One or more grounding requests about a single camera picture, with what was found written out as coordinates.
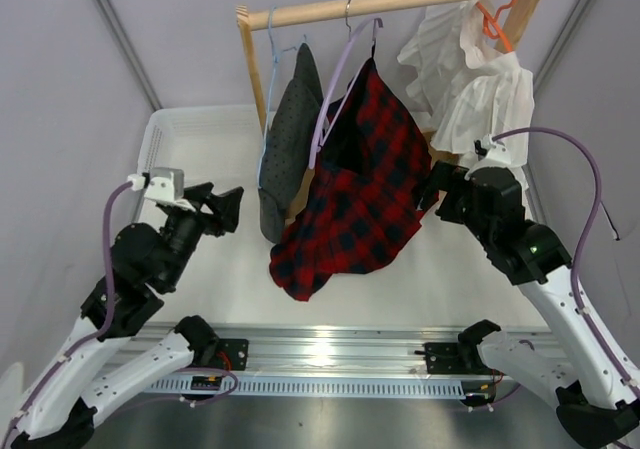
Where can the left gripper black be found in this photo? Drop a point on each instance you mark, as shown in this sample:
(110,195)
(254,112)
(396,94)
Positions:
(228,207)

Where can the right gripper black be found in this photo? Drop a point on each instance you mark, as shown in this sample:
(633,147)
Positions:
(436,180)

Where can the red plaid skirt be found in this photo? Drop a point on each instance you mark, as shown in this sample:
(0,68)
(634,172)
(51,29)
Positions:
(360,212)

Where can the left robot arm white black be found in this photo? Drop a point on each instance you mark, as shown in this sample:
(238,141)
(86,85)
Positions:
(72,397)

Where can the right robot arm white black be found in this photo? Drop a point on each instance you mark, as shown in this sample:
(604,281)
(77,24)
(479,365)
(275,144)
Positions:
(595,394)

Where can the orange hanger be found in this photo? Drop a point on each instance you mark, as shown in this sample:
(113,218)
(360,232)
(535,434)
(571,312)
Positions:
(491,25)

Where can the light blue hanger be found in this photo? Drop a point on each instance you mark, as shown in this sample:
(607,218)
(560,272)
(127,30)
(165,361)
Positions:
(277,54)

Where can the white plastic basket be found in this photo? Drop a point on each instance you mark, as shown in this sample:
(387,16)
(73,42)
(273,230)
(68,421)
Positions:
(218,144)

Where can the white pleated garment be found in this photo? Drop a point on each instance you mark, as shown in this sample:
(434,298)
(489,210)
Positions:
(469,88)

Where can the grey dotted garment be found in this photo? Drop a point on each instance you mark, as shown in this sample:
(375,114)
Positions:
(287,145)

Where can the wooden clothes rack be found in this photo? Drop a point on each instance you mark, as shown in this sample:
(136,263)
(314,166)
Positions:
(513,20)

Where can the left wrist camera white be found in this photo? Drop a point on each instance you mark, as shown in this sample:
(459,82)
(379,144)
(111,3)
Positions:
(163,186)

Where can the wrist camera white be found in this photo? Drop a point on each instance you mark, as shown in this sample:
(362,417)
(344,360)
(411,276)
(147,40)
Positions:
(491,154)
(163,186)

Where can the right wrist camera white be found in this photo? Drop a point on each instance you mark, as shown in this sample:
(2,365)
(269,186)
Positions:
(491,154)

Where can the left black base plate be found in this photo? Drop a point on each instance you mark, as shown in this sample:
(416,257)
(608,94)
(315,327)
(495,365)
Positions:
(231,354)

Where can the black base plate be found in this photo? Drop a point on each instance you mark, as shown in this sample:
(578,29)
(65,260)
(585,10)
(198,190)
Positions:
(231,354)
(444,358)

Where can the aluminium mounting rail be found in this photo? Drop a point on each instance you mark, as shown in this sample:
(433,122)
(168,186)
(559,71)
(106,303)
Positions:
(336,351)

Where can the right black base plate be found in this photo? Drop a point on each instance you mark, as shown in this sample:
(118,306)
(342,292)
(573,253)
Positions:
(444,358)

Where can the white slotted cable duct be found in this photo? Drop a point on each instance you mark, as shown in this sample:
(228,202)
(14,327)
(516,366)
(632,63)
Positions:
(412,387)

